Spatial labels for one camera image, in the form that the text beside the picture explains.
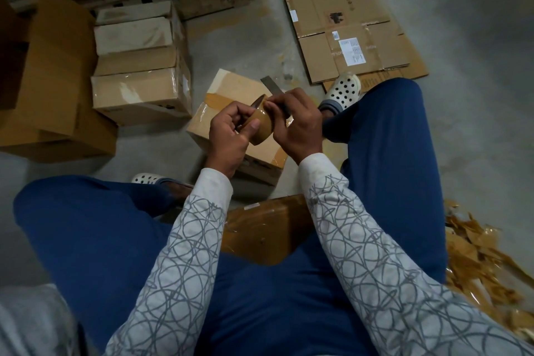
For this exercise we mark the person's left hand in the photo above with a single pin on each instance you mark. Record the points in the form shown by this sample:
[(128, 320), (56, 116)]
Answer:
[(227, 139)]

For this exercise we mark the person's right hand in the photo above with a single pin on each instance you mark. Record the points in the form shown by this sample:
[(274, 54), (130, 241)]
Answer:
[(302, 126)]

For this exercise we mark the brown packing tape roll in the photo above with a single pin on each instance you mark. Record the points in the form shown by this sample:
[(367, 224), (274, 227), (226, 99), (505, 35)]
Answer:
[(260, 124)]

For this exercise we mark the small brown cardboard box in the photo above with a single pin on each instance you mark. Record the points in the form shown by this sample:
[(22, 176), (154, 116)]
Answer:
[(129, 34)]

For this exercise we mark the large black-label cardboard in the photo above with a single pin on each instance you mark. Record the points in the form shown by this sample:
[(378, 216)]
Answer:
[(50, 84)]

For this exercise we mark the person's right forearm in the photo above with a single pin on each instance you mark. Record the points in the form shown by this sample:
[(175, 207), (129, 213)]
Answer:
[(384, 276)]

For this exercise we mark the person's left forearm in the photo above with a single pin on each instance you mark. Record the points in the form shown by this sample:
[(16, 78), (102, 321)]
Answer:
[(175, 285)]

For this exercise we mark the person's right white clog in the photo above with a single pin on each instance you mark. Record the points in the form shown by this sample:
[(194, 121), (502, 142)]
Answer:
[(344, 91)]

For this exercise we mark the person's white clog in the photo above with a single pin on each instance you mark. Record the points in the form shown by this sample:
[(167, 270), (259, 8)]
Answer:
[(344, 91), (148, 178)]

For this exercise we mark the person's left white clog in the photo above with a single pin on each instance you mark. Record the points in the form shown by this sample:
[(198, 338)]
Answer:
[(148, 178)]

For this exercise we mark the person's blue trousers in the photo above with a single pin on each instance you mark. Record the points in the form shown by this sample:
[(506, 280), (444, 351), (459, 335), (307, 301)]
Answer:
[(400, 168)]

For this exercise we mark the crumpled brown tape scraps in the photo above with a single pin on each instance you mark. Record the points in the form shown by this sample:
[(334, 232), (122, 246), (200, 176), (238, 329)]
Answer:
[(480, 268)]

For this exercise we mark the brown plastic-wrapped stool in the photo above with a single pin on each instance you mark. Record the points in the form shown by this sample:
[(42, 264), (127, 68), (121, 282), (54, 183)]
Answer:
[(267, 231)]

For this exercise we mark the white woven sack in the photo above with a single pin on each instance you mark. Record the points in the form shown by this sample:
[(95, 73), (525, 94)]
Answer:
[(33, 322)]

